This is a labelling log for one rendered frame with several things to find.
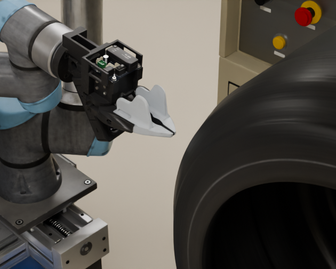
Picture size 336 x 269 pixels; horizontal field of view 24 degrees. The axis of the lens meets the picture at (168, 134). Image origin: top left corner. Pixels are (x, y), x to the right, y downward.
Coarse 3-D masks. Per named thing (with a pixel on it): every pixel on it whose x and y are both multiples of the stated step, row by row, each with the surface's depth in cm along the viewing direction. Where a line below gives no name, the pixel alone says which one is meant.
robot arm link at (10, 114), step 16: (0, 112) 162; (16, 112) 161; (48, 112) 163; (0, 128) 163; (16, 128) 162; (32, 128) 162; (0, 144) 166; (16, 144) 164; (32, 144) 164; (48, 144) 163; (16, 160) 167; (32, 160) 168
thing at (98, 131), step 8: (80, 80) 114; (80, 88) 114; (80, 96) 116; (88, 112) 116; (96, 120) 116; (96, 128) 117; (104, 128) 116; (112, 128) 117; (96, 136) 118; (104, 136) 117; (112, 136) 117
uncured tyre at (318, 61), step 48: (240, 96) 82; (288, 96) 76; (192, 144) 90; (240, 144) 80; (288, 144) 75; (192, 192) 89; (240, 192) 109; (288, 192) 116; (192, 240) 93; (240, 240) 111; (288, 240) 118
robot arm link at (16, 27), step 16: (16, 0) 120; (0, 16) 119; (16, 16) 118; (32, 16) 117; (48, 16) 118; (0, 32) 119; (16, 32) 117; (32, 32) 116; (16, 48) 119; (16, 64) 122; (32, 64) 121
